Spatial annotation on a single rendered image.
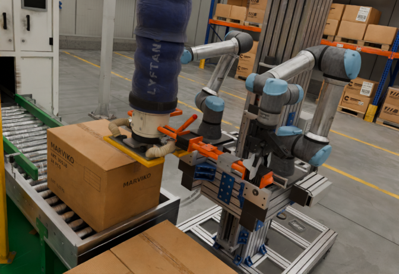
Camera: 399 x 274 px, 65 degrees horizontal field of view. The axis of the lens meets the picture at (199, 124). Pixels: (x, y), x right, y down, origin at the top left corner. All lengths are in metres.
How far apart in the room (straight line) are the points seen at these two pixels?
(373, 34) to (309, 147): 6.89
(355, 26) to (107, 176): 7.46
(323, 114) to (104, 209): 1.15
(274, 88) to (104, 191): 0.99
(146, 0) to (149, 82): 0.33
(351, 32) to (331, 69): 6.97
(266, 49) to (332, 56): 0.46
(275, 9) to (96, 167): 1.23
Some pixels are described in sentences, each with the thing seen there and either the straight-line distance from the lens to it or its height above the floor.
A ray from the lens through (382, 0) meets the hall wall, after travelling 9.70.
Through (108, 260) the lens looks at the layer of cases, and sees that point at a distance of 1.70.
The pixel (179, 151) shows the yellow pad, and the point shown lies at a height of 1.09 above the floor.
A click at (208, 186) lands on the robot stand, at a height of 0.76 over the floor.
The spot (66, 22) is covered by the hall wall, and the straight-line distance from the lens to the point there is 10.98.
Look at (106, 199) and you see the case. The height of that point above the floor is 0.78.
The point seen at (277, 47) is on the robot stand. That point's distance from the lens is 1.78.
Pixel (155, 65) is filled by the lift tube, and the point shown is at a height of 1.49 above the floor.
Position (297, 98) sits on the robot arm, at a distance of 1.17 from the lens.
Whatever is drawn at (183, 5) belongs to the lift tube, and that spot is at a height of 1.74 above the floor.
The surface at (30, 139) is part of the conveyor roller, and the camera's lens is 2.91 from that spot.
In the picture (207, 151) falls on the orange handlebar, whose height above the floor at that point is 1.21.
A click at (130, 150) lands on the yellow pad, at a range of 1.46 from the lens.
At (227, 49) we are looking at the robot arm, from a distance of 1.77.
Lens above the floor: 1.73
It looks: 19 degrees down
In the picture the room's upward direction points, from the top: 10 degrees clockwise
